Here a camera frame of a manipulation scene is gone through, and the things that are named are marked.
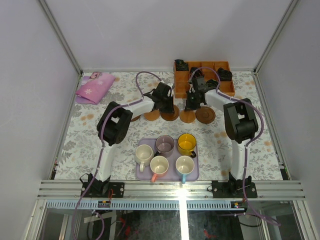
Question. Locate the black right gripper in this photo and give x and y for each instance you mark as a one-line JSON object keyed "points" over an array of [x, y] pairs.
{"points": [[189, 106]]}

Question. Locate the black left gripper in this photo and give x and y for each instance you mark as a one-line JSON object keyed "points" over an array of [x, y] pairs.
{"points": [[167, 104]]}

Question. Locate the dark grooved wooden coaster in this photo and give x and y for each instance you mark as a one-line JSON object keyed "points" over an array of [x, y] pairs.
{"points": [[205, 115], [171, 116]]}

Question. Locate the light wooden coaster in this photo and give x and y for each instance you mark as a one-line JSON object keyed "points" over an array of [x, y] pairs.
{"points": [[152, 116], [187, 116]]}

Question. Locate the light wooden coaster front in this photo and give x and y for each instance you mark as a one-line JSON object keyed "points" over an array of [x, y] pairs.
{"points": [[187, 116]]}

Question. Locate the yellow mug black rim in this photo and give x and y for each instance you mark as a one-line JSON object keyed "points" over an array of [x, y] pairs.
{"points": [[186, 144]]}

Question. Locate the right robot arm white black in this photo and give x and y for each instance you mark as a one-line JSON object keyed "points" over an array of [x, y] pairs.
{"points": [[239, 118]]}

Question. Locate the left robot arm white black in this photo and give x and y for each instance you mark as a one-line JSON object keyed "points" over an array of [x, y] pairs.
{"points": [[114, 124]]}

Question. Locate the rolled dark sock front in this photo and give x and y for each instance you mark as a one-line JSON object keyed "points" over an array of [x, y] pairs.
{"points": [[212, 84]]}

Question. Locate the rolled dark sock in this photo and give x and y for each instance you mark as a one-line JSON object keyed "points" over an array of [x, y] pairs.
{"points": [[212, 84], [224, 75], [181, 65], [195, 73]]}

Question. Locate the rolled dark sock middle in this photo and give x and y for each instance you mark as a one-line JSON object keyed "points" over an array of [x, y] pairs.
{"points": [[195, 73]]}

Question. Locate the orange wooden compartment box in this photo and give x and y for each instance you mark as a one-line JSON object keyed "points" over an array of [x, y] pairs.
{"points": [[181, 78]]}

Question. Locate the rolled dark sock far left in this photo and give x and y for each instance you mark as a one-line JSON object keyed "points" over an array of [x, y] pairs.
{"points": [[181, 65]]}

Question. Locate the rolled dark sock right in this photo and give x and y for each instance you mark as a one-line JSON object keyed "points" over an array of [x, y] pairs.
{"points": [[224, 75]]}

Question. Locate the purple glass mug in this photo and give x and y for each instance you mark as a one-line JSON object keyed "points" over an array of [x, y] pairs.
{"points": [[164, 146]]}

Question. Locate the cream white mug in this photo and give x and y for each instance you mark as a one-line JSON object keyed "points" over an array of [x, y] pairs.
{"points": [[143, 156]]}

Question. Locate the pink folded cloth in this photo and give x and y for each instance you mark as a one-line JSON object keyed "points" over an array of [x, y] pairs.
{"points": [[94, 87]]}

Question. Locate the lavender serving tray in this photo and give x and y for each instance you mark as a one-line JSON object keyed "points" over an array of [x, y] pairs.
{"points": [[172, 174]]}

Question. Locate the cream mug pink handle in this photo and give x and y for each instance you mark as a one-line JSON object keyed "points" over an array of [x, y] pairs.
{"points": [[159, 166]]}

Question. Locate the cream mug blue handle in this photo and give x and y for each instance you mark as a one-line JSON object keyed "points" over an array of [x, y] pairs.
{"points": [[184, 166]]}

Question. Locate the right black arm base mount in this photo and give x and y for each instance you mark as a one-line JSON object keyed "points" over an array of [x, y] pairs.
{"points": [[233, 188]]}

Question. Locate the blue slotted cable duct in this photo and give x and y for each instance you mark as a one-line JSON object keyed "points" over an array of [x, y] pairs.
{"points": [[138, 205]]}

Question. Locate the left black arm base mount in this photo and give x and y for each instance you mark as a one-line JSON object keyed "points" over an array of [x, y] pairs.
{"points": [[93, 188]]}

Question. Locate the aluminium front rail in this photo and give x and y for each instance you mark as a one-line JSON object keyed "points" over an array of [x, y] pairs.
{"points": [[267, 190]]}

